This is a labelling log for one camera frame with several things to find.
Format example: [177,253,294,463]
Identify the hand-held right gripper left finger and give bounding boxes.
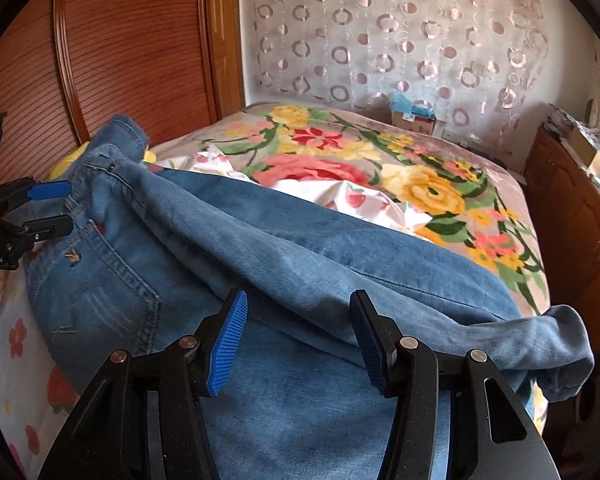
[37,288,249,480]

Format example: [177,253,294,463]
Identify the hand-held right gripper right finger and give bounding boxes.
[348,289,562,480]

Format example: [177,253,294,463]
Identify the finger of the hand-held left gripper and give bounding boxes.
[2,215,74,253]
[0,177,72,214]

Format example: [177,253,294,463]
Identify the blue denim pants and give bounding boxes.
[24,114,595,480]

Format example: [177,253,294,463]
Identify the white flower print sheet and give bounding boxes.
[0,141,433,480]

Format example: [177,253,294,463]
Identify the wooden headboard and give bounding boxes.
[0,0,247,187]

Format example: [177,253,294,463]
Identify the floral plush blanket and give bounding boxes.
[147,102,554,433]

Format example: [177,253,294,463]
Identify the cardboard box with blue cloth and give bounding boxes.
[389,92,439,136]

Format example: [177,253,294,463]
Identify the brown wooden cabinet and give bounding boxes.
[521,124,600,323]

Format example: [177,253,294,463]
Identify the clutter of boxes and papers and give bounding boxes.
[544,102,600,192]

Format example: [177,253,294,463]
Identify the sheer circle pattern curtain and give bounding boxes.
[239,0,552,137]

